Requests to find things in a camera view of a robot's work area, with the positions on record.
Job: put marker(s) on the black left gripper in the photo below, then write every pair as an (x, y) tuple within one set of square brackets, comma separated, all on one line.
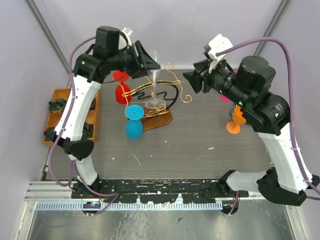
[(149, 63)]

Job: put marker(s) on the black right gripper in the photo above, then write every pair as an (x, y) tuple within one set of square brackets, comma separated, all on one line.
[(194, 78)]

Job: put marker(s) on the magenta wine glass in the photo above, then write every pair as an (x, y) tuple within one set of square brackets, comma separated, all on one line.
[(225, 97)]

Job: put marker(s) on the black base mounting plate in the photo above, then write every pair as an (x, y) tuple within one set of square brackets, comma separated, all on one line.
[(160, 191)]

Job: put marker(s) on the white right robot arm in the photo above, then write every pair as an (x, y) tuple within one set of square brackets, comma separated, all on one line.
[(269, 116)]

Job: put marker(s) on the orange wine glass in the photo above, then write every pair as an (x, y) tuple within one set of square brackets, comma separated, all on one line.
[(234, 126)]

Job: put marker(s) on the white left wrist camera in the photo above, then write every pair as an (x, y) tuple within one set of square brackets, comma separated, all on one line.
[(124, 38)]

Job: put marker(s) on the striped cloth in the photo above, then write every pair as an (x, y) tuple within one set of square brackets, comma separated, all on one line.
[(232, 110)]

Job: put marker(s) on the aluminium frame rail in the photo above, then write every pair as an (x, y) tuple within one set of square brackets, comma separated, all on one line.
[(50, 196)]

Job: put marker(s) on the gold wire wine glass rack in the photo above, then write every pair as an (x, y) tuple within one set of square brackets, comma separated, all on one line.
[(158, 118)]

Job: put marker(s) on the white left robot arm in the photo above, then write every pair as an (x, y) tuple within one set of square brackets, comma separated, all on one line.
[(112, 50)]

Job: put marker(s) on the red wine glass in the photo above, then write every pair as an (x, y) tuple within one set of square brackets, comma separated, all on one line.
[(120, 92)]

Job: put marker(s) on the clear wine glass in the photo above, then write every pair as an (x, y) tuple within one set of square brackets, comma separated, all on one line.
[(155, 102)]

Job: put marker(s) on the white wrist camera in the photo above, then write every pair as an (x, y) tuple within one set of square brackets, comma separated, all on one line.
[(217, 45), (124, 38)]

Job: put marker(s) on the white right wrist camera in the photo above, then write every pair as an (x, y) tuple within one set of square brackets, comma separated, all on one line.
[(217, 45)]

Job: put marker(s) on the dark rolled cloth front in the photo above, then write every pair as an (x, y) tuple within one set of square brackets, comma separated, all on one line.
[(88, 130)]

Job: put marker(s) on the dark rolled cloth in tray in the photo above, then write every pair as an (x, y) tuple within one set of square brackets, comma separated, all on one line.
[(93, 104)]

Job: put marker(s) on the blue wine glass front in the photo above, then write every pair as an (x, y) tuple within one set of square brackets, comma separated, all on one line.
[(134, 126)]

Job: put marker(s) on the patterned rolled cloth left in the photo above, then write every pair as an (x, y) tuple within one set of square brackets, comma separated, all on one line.
[(57, 106)]

